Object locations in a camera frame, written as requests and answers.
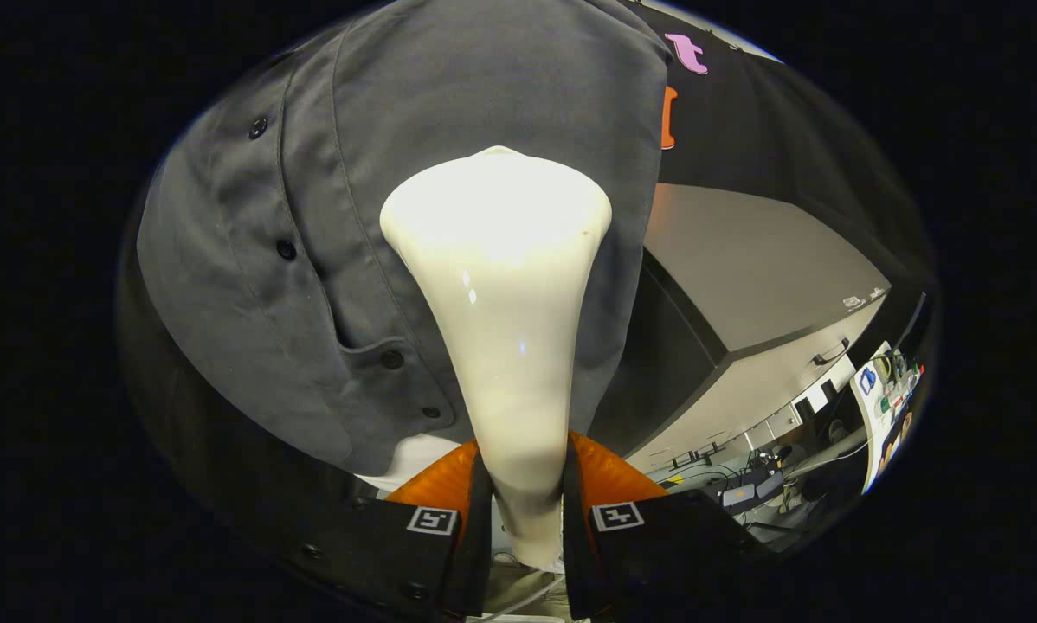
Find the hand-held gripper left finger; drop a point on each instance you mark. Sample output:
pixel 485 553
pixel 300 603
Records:
pixel 371 554

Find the grey button shirt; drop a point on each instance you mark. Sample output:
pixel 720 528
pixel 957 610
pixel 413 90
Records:
pixel 311 216

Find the black backdrop cloth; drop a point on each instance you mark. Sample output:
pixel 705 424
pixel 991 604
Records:
pixel 787 130

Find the white garment steamer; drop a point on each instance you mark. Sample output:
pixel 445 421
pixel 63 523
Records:
pixel 501 303

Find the white mannequin torso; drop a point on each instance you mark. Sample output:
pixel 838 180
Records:
pixel 410 459

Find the white desk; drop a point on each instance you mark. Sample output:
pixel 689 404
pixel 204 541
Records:
pixel 873 415

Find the small blue box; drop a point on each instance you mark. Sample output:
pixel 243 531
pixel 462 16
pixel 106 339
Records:
pixel 867 379

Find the grey cabinet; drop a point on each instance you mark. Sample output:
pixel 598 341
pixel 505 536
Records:
pixel 743 260

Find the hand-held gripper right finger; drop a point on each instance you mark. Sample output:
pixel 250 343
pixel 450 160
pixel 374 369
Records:
pixel 683 549

